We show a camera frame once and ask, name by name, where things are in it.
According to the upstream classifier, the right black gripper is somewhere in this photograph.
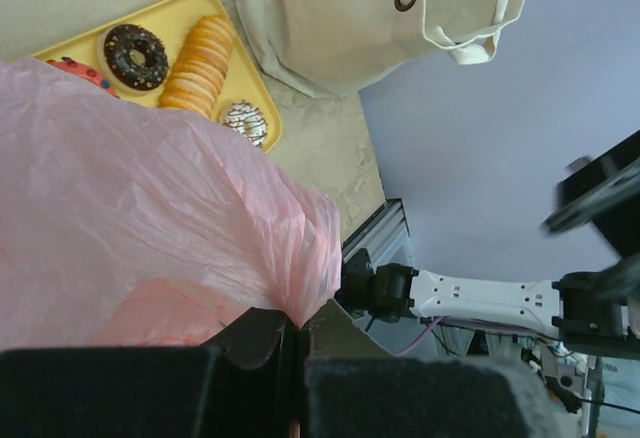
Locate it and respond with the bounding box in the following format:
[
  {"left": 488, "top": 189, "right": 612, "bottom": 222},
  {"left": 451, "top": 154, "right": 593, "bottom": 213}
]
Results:
[{"left": 543, "top": 132, "right": 639, "bottom": 302}]

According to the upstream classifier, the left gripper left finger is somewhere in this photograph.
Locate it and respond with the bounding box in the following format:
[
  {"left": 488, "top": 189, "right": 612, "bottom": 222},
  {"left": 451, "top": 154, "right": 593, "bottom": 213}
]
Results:
[{"left": 1, "top": 308, "right": 290, "bottom": 437}]

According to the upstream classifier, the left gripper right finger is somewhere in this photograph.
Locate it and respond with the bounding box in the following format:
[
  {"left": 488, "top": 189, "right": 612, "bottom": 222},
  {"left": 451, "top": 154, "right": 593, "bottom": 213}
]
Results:
[{"left": 301, "top": 301, "right": 558, "bottom": 437}]

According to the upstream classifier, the pink plastic bag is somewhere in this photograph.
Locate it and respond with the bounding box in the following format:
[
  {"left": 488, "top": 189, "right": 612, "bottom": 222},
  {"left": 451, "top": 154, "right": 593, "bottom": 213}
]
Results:
[{"left": 1, "top": 58, "right": 342, "bottom": 349}]

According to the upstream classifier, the cream canvas tote bag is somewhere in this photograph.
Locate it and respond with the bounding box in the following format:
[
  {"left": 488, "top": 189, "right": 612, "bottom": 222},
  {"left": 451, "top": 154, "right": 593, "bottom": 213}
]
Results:
[{"left": 235, "top": 0, "right": 526, "bottom": 98}]

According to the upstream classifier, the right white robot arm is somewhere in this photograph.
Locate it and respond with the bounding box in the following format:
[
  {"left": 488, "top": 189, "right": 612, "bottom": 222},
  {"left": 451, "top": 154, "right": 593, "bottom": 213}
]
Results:
[{"left": 336, "top": 134, "right": 639, "bottom": 360}]

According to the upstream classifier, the white iced donut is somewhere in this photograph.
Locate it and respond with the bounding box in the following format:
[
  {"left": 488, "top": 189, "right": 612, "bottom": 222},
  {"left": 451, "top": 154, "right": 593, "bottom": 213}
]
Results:
[{"left": 219, "top": 100, "right": 268, "bottom": 148}]

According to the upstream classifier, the long baguette bread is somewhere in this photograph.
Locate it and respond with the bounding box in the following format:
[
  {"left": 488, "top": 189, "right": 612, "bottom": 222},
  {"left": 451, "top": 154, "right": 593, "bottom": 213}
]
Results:
[{"left": 158, "top": 15, "right": 236, "bottom": 119}]

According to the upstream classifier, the chocolate donut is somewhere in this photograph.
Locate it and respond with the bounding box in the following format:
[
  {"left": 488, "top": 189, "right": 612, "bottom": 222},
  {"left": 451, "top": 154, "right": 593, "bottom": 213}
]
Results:
[{"left": 97, "top": 23, "right": 169, "bottom": 95}]

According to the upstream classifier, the pink sprinkled donut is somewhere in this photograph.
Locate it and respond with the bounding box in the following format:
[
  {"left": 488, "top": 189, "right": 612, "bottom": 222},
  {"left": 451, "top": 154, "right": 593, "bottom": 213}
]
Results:
[{"left": 47, "top": 56, "right": 119, "bottom": 98}]

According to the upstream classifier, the yellow plastic tray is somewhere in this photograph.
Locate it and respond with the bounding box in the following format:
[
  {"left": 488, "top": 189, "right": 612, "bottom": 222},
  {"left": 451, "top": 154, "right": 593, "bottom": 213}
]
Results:
[{"left": 32, "top": 0, "right": 282, "bottom": 152}]

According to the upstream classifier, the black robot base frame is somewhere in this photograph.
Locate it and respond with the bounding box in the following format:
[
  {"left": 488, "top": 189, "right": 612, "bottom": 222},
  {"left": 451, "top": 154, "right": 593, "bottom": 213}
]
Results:
[{"left": 336, "top": 199, "right": 417, "bottom": 323}]

